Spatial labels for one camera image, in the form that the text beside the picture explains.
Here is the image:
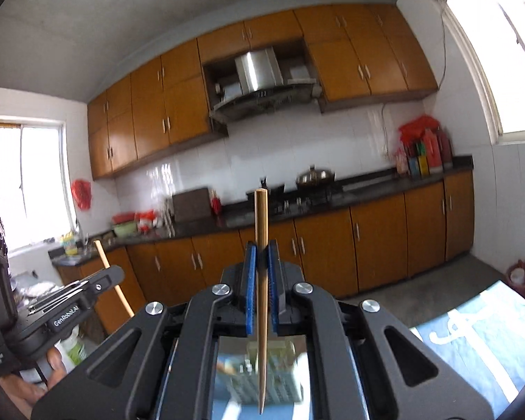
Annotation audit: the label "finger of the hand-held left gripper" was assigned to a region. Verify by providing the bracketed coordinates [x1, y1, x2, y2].
[27, 265, 127, 316]

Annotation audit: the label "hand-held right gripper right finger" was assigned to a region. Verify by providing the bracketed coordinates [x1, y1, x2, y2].
[266, 238, 495, 420]

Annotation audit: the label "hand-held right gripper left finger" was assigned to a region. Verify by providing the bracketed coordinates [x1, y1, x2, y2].
[31, 240, 257, 420]

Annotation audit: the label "wooden chopstick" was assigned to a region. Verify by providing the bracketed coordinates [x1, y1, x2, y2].
[254, 188, 270, 415]
[93, 239, 135, 318]

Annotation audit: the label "green perforated utensil holder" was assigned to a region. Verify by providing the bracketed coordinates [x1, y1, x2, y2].
[216, 340, 302, 404]

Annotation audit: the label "person's left hand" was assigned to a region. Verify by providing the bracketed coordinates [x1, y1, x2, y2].
[0, 345, 67, 405]

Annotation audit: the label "white green plastic bottle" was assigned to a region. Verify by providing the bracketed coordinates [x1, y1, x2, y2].
[55, 326, 89, 371]

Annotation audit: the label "red hanging ornament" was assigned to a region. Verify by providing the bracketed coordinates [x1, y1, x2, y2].
[71, 178, 93, 211]

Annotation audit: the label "gas stove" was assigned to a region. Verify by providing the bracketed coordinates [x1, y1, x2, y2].
[244, 192, 347, 218]

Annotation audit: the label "black wok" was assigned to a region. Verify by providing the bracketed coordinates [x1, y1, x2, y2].
[246, 177, 286, 198]

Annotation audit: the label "brown wooden box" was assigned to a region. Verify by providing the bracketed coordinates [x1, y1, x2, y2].
[171, 187, 213, 223]

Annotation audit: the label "brown base kitchen cabinets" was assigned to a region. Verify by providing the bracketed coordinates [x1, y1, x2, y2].
[55, 170, 475, 337]

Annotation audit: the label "dark pot with lid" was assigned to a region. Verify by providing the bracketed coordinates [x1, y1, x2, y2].
[296, 165, 336, 189]

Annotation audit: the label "black kitchen countertop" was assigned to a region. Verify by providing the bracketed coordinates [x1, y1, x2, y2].
[48, 154, 474, 267]

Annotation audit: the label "colourful seasoning boxes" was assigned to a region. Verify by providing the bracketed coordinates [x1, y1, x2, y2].
[409, 141, 430, 179]

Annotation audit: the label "red seasoning carton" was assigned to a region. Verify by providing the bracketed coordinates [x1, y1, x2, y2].
[424, 129, 443, 172]

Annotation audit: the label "blue white striped tablecloth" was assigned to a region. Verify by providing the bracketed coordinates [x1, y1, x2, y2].
[210, 280, 525, 420]

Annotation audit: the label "steel range hood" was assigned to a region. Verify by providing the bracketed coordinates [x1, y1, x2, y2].
[209, 49, 323, 124]

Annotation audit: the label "dark sauce bottle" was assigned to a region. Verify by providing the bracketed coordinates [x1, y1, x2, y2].
[437, 126, 454, 169]

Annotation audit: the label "large bright window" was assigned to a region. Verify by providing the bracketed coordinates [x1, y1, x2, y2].
[429, 0, 525, 146]

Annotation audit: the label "side window with frame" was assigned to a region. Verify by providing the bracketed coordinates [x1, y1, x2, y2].
[0, 115, 78, 255]

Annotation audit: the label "brown wall kitchen cabinets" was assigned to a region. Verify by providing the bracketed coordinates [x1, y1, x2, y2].
[87, 3, 439, 180]

